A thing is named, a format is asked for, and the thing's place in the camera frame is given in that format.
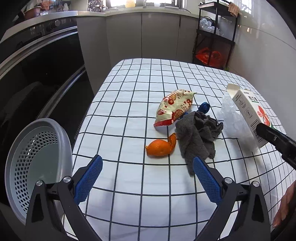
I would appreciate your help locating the white plastic bag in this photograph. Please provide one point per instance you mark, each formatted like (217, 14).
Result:
(235, 125)

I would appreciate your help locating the white checked tablecloth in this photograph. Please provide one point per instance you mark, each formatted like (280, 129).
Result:
(138, 197)

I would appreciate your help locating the black built-in oven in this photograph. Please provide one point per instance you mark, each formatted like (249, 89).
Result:
(43, 76)

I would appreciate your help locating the orange peel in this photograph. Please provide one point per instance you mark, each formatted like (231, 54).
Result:
(160, 148)

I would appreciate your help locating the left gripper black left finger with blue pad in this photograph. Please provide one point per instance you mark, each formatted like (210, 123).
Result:
(43, 221)

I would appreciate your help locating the person's hand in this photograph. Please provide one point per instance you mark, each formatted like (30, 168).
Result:
(283, 209)

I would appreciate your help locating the white green medicine box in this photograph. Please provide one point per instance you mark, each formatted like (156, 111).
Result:
(251, 110)

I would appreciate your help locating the red patterned snack wrapper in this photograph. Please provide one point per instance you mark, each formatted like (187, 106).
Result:
(173, 106)

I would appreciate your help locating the grey kitchen cabinets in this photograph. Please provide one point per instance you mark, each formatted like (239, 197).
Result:
(106, 40)

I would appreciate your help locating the grey perforated waste basket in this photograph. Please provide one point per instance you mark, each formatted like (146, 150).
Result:
(42, 151)

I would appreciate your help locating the black metal shelf rack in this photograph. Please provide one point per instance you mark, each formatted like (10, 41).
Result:
(223, 38)

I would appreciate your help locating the orange cloth on rack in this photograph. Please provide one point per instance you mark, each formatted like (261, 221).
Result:
(233, 10)

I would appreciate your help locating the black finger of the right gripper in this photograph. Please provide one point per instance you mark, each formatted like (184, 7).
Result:
(284, 144)

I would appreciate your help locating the dark grey cloth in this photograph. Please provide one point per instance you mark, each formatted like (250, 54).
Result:
(196, 133)

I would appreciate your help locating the clear plastic bag on shelf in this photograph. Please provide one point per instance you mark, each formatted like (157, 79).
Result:
(207, 24)

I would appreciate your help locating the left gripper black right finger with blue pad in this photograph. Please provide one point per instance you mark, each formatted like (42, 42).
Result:
(252, 219)

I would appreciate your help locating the red plastic bag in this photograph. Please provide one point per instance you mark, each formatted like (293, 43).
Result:
(210, 58)

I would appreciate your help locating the blue plastic cap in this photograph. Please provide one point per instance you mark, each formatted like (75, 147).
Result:
(204, 107)

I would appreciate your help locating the brown clay pot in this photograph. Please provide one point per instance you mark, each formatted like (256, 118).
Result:
(32, 13)

